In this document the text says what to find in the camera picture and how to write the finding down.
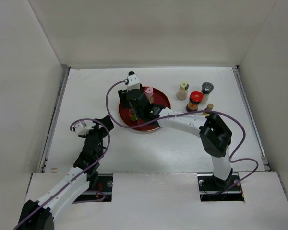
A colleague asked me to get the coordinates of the green-labelled chili sauce bottle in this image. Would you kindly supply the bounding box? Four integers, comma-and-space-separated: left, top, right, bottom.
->
128, 109, 138, 121

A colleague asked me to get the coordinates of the pink-capped spice shaker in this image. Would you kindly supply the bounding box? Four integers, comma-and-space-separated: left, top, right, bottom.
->
144, 87, 154, 104

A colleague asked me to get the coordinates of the yellow-capped spice shaker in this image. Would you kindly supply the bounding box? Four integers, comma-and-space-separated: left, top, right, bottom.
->
176, 82, 189, 100

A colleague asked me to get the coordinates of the red-lidded sauce jar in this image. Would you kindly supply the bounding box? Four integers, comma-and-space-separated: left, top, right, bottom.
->
186, 91, 203, 112

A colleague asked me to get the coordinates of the small gold-capped oil bottle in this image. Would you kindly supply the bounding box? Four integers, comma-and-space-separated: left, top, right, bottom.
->
202, 103, 214, 116

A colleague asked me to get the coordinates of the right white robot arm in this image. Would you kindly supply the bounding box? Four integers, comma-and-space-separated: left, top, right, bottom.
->
118, 89, 232, 190

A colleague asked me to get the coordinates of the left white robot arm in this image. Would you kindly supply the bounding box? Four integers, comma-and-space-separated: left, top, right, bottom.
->
15, 115, 114, 230

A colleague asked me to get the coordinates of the round red tray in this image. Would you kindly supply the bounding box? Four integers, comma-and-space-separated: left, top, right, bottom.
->
118, 88, 171, 132

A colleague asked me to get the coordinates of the grey-capped pepper shaker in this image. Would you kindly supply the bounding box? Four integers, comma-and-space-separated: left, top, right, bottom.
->
201, 82, 214, 104

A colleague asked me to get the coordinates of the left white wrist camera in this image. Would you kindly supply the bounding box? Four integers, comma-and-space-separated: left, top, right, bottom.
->
72, 121, 93, 136

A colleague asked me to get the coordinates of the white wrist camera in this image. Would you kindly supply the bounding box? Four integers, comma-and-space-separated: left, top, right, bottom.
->
124, 75, 141, 91
72, 121, 93, 136

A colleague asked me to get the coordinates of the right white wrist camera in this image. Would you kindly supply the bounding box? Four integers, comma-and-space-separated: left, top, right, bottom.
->
124, 75, 141, 91

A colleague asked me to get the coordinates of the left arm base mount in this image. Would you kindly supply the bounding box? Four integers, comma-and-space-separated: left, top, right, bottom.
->
73, 174, 113, 204

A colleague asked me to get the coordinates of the left metal frame rail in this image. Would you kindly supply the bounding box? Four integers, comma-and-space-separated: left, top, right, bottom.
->
36, 64, 71, 173

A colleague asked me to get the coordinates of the metal frame rail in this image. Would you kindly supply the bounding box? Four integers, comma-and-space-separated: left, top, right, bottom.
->
36, 64, 71, 173
232, 66, 271, 171

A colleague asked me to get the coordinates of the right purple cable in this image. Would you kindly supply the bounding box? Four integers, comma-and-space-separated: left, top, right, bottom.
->
106, 80, 259, 197

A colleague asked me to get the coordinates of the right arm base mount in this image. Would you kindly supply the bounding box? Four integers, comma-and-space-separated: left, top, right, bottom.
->
197, 173, 244, 202

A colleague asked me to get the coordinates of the right metal frame rail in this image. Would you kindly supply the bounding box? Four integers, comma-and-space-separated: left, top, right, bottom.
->
232, 66, 271, 171

